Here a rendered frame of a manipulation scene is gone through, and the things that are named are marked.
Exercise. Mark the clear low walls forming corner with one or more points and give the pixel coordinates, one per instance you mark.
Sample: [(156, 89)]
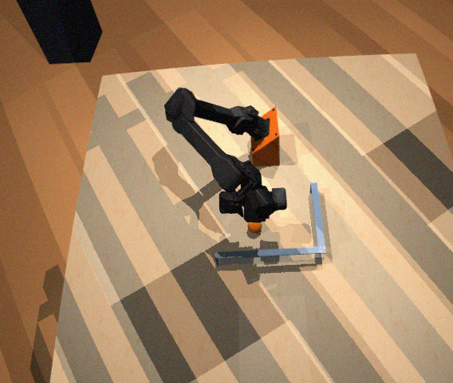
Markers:
[(278, 258)]

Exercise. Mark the blue l-shaped wall top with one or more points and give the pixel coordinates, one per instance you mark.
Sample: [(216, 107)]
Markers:
[(287, 251)]

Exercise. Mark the dark brown ball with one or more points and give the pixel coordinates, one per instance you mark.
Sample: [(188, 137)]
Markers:
[(254, 227)]

